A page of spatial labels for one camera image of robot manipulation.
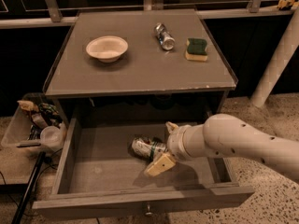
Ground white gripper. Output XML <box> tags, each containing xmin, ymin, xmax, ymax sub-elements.
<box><xmin>144</xmin><ymin>121</ymin><xmax>192</xmax><ymax>177</ymax></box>

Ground green white 7up can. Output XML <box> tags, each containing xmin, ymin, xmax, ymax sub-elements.
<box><xmin>131</xmin><ymin>137</ymin><xmax>167</xmax><ymax>161</ymax></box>

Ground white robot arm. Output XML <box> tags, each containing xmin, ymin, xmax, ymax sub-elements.
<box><xmin>145</xmin><ymin>114</ymin><xmax>299</xmax><ymax>182</ymax></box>

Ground metal drawer knob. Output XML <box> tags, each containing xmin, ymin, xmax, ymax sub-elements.
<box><xmin>145</xmin><ymin>205</ymin><xmax>153</xmax><ymax>217</ymax></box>

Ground open grey wooden drawer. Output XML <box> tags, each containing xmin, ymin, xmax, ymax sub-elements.
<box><xmin>33</xmin><ymin>111</ymin><xmax>254</xmax><ymax>219</ymax></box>

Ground grey cabinet counter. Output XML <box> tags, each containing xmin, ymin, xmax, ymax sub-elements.
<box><xmin>44</xmin><ymin>9</ymin><xmax>237</xmax><ymax>113</ymax></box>

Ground silver blue soda can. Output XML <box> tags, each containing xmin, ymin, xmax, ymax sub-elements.
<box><xmin>154</xmin><ymin>22</ymin><xmax>175</xmax><ymax>50</ymax></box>

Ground green yellow sponge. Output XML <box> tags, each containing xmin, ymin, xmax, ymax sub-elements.
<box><xmin>185</xmin><ymin>38</ymin><xmax>207</xmax><ymax>62</ymax></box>

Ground white paper bowl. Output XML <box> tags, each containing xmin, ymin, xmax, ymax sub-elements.
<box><xmin>86</xmin><ymin>35</ymin><xmax>128</xmax><ymax>63</ymax></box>

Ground clear plastic cup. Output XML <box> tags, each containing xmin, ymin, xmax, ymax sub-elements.
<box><xmin>40</xmin><ymin>126</ymin><xmax>63</xmax><ymax>151</ymax></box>

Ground snack bags pile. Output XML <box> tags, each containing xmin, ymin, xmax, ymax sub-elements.
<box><xmin>18</xmin><ymin>100</ymin><xmax>63</xmax><ymax>140</ymax></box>

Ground black tripod leg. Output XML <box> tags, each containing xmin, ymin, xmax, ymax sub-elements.
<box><xmin>11</xmin><ymin>152</ymin><xmax>46</xmax><ymax>224</ymax></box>

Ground metal railing frame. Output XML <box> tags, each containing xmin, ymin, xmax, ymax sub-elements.
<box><xmin>0</xmin><ymin>0</ymin><xmax>298</xmax><ymax>29</ymax></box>

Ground yellow object on rail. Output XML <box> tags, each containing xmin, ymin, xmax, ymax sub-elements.
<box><xmin>278</xmin><ymin>0</ymin><xmax>298</xmax><ymax>10</ymax></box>

